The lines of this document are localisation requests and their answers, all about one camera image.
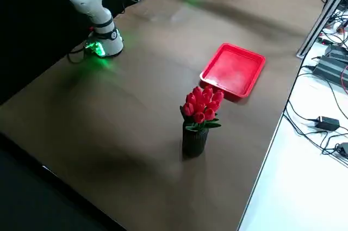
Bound red plastic tray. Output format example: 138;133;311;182
200;42;266;98

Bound red tulip bouquet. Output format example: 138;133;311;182
179;86;225;134

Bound black ribbed vase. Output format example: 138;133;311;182
181;126;209;159

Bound black power adapter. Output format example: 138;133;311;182
336;142;348;158
315;116;341;132

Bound black power brick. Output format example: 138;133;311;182
325;45;348;63
312;55;348;86

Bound black base cables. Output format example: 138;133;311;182
66;32;95;65

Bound aluminium frame post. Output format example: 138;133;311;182
296;0;348;58

